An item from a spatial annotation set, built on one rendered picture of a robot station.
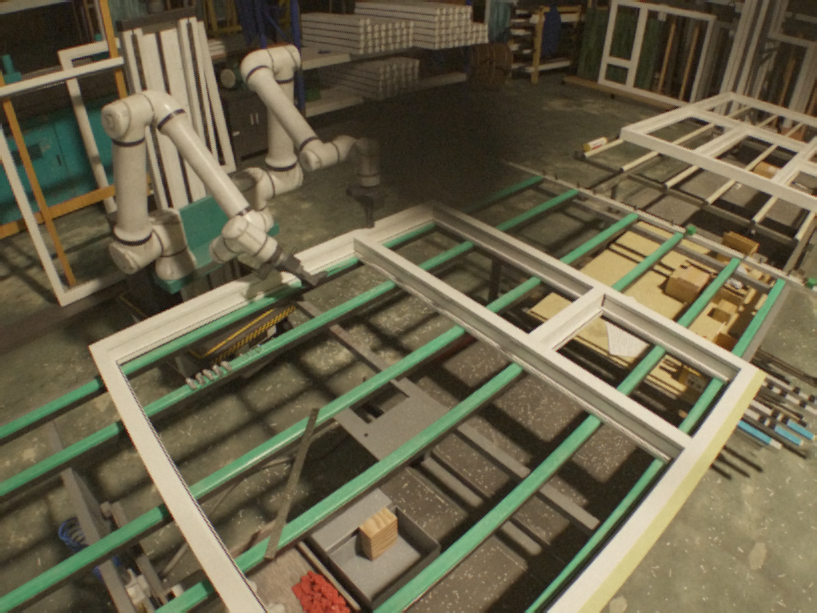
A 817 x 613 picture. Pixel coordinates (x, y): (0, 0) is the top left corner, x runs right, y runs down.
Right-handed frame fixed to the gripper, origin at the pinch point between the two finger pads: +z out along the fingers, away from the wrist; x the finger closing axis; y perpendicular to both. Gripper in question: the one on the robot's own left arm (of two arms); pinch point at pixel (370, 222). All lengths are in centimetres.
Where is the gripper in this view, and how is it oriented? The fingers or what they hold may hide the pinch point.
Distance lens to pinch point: 209.2
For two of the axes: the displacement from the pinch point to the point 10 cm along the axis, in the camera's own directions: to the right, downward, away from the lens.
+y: 7.5, -4.0, 5.3
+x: -6.6, -4.5, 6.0
